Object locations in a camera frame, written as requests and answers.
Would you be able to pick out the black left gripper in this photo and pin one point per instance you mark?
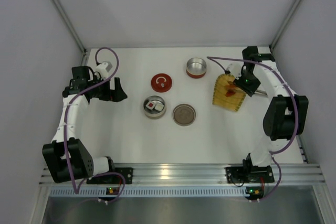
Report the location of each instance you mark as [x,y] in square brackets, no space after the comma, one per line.
[110,91]

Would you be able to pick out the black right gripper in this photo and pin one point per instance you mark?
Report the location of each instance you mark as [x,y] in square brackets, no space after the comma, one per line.
[241,87]

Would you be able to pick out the sushi roll red centre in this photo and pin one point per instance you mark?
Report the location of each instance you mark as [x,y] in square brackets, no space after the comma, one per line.
[150,105]

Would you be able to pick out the sushi roll white centre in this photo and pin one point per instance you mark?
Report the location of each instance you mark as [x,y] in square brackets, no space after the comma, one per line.
[159,107]

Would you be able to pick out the metal tongs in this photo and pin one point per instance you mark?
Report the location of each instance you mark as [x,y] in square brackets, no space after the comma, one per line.
[258,91]

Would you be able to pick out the orange carrot piece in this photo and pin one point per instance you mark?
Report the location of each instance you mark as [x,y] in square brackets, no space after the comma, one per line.
[231,85]

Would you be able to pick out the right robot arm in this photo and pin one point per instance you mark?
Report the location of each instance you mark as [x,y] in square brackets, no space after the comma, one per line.
[286,114]

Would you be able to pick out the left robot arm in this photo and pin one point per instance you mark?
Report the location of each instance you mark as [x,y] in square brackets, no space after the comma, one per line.
[66,156]

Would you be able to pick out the bamboo tray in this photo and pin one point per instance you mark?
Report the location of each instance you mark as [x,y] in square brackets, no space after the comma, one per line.
[232,103]

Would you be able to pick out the red-banded steel bowl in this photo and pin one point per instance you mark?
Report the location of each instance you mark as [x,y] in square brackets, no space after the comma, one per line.
[196,68]

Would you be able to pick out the beige-banded steel bowl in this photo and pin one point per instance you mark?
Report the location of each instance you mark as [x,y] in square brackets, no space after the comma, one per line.
[154,114]

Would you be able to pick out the red round lid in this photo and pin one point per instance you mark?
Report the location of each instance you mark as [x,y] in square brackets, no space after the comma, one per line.
[161,82]

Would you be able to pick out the brown round lid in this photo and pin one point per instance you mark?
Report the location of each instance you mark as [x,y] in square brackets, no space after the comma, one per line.
[184,114]

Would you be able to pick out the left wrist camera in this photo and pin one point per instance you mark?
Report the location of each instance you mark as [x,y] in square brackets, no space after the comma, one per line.
[104,69]

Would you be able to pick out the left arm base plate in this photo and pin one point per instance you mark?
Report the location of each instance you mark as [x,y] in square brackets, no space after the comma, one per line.
[126,172]

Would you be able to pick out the aluminium mounting rail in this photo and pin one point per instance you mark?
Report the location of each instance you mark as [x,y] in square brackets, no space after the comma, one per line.
[217,174]

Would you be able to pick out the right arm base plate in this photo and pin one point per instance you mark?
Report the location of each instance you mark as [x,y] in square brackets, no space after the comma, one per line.
[241,175]

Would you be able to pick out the left frame post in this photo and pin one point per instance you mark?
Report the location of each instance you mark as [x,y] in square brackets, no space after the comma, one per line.
[71,29]

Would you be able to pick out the frame post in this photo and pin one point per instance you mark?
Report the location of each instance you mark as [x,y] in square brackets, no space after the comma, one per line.
[285,23]
[71,29]

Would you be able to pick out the slotted cable duct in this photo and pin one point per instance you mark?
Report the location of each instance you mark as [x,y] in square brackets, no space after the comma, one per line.
[109,192]

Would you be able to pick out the right frame post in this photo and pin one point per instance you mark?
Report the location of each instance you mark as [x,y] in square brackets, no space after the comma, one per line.
[285,23]

